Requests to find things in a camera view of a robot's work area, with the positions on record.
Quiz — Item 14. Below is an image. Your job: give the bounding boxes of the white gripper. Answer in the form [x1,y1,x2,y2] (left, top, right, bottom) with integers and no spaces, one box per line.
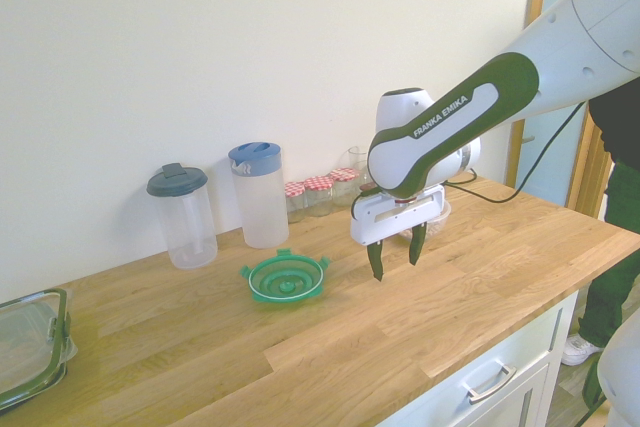
[349,184,447,284]

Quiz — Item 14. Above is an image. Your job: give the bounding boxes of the green round container lid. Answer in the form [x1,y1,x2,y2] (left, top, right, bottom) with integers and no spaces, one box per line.
[240,246,332,304]

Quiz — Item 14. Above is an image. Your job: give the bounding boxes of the clear round container with nuts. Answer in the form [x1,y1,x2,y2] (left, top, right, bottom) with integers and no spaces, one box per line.
[397,201,453,241]

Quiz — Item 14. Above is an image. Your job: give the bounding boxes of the clear pitcher blue lid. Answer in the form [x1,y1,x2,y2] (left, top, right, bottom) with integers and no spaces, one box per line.
[228,140,290,250]

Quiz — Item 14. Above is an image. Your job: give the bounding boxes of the clear pitcher dark grey lid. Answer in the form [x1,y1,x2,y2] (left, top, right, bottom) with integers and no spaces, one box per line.
[146,162,219,271]

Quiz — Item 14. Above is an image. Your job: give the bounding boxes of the rectangular container green rimmed lid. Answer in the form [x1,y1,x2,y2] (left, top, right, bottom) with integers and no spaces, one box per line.
[0,288,79,411]

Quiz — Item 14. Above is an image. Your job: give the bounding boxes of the tall clear drinking glass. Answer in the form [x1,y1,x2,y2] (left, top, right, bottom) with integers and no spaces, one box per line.
[346,145,375,187]

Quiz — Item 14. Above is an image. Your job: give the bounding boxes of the white sneaker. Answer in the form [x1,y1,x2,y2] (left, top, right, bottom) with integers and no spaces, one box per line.
[560,334,606,367]

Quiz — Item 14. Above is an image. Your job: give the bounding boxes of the person in dark clothes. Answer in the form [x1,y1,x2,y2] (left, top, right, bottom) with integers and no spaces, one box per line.
[574,80,640,348]

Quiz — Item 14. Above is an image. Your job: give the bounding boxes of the dark green curved object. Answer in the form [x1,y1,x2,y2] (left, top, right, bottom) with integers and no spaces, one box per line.
[582,360,609,412]

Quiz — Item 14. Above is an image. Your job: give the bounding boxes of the white cabinet drawer with handle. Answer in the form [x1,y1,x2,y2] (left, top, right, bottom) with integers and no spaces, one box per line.
[377,289,581,427]

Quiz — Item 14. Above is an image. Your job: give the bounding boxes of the silver drawer handle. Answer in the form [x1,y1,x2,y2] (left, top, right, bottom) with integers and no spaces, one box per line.
[460,364,518,404]

